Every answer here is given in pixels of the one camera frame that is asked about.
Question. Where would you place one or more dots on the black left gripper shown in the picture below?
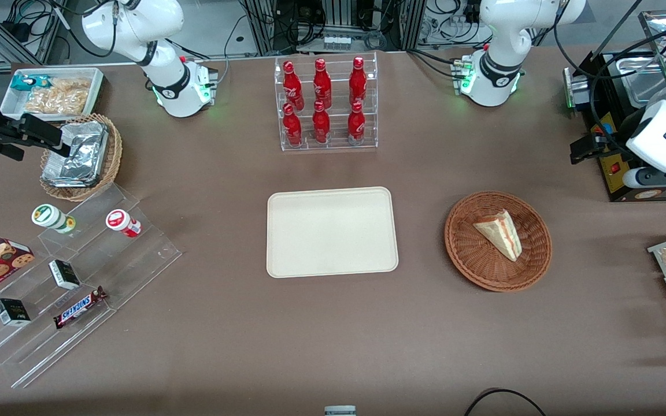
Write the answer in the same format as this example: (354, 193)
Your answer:
(615, 134)

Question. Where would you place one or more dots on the triangular sandwich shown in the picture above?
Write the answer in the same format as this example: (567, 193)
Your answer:
(502, 234)

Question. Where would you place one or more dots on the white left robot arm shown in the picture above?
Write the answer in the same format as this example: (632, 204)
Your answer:
(500, 34)

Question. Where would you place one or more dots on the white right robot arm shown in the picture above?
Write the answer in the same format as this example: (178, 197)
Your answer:
(136, 29)

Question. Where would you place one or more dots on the light wicker basket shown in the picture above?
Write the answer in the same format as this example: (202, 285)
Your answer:
(112, 156)

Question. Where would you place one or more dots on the brown wicker basket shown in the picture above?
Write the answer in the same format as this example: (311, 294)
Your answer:
(483, 260)

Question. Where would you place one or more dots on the beige plastic tray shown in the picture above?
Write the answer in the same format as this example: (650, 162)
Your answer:
(332, 232)

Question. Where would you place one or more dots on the silver foil packet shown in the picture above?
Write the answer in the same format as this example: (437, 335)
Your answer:
(85, 141)
(70, 173)

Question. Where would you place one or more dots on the black food warmer cabinet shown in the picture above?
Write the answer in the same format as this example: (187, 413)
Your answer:
(616, 173)

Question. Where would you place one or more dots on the clear bag of chips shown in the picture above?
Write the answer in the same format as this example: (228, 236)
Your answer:
(58, 97)

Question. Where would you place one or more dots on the green lid white cup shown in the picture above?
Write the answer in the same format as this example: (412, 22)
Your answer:
(50, 216)

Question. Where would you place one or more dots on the white plastic bin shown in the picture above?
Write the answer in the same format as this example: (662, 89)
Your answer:
(93, 81)

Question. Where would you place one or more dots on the teal snack packet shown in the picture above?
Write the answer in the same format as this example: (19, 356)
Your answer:
(23, 81)

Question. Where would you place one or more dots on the red lid white cup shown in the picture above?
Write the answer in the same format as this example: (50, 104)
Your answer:
(122, 222)

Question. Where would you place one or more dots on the steel warmer pan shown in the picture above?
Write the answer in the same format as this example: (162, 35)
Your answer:
(645, 75)

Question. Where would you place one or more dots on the small black box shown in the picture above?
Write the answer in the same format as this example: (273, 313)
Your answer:
(12, 312)
(64, 274)

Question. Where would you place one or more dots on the clear acrylic stepped display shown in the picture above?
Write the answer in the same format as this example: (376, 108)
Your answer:
(107, 271)

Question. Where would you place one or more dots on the snickers chocolate bar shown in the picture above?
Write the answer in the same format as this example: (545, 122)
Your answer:
(78, 308)

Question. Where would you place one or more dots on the red cola bottle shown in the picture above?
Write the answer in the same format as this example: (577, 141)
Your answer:
(358, 81)
(356, 124)
(321, 124)
(292, 127)
(293, 86)
(322, 84)

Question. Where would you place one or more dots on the clear acrylic bottle rack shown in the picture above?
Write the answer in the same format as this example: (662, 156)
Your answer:
(336, 81)

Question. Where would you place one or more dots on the white power strip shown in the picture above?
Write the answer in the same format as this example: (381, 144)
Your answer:
(336, 42)

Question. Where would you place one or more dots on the small grey device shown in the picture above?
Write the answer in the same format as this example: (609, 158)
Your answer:
(340, 411)

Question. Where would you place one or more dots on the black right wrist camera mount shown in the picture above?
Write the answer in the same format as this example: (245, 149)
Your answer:
(4, 145)

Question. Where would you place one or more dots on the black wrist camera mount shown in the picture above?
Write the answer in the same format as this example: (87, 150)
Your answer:
(4, 145)
(665, 177)

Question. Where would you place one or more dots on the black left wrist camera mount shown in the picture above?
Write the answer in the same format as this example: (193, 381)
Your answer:
(665, 177)

